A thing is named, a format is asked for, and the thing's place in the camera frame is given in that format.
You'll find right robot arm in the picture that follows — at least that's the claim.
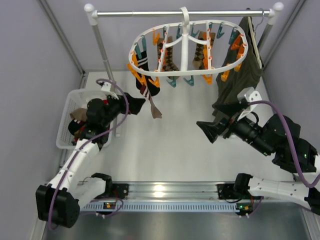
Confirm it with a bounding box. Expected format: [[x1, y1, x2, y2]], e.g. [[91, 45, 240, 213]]
[[196, 100, 320, 215]]

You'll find white clothes rack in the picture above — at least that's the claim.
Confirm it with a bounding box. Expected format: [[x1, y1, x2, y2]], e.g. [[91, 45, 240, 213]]
[[83, 2, 285, 138]]

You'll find black sock in basket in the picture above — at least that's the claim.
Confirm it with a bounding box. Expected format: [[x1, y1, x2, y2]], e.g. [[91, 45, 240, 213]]
[[68, 119, 86, 137]]

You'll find black striped sock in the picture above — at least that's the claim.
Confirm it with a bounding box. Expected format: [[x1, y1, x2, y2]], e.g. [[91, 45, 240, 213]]
[[134, 49, 161, 97]]

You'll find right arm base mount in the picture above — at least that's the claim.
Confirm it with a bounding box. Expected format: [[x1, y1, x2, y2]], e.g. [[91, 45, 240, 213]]
[[216, 183, 239, 201]]

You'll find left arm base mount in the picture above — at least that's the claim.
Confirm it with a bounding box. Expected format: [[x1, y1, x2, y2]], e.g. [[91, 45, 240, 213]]
[[110, 183, 129, 200]]

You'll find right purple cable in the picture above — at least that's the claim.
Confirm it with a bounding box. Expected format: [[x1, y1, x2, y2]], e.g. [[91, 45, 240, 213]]
[[246, 100, 320, 218]]

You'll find wooden clothes hanger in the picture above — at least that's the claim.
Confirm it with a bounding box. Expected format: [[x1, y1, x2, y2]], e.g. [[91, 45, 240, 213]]
[[247, 16, 263, 69]]

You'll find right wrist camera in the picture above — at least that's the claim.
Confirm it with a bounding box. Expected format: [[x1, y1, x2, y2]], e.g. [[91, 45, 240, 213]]
[[237, 87, 262, 121]]

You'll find olive green garment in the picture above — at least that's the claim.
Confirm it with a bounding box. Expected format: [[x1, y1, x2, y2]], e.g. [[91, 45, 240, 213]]
[[212, 17, 264, 107]]

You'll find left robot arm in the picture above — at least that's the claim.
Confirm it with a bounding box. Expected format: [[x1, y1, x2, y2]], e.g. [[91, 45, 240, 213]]
[[35, 92, 146, 228]]

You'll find tan maroon striped sock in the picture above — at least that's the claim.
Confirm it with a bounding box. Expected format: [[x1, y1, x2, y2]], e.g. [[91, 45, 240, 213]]
[[69, 108, 87, 122]]

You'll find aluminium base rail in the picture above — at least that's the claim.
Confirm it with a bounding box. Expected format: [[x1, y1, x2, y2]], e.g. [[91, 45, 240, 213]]
[[74, 181, 313, 213]]

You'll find purple cable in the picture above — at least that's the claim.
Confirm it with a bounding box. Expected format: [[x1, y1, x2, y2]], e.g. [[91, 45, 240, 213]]
[[246, 100, 320, 218], [47, 78, 131, 231]]

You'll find brown argyle sock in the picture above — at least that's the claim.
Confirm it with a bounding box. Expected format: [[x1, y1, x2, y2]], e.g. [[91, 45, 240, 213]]
[[192, 31, 207, 70], [157, 37, 179, 72]]

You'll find white clip hanger frame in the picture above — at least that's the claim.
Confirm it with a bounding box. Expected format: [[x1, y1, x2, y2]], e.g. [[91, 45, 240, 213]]
[[127, 6, 248, 87]]

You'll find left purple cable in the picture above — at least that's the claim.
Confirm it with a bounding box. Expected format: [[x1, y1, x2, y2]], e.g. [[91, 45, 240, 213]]
[[47, 78, 131, 231]]

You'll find white laundry basket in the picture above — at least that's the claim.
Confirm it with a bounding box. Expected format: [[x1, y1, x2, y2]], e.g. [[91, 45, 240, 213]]
[[56, 88, 119, 150]]

